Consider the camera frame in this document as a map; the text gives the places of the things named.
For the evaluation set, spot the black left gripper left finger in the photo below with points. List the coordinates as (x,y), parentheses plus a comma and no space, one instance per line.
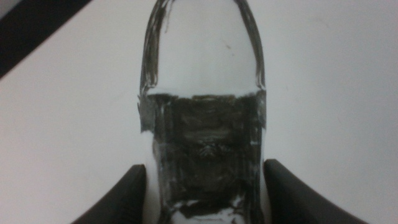
(127,199)

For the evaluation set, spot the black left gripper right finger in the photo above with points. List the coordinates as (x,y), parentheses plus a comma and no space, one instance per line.
(289,199)

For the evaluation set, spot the white and black shoe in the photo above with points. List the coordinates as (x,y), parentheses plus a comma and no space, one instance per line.
(205,140)

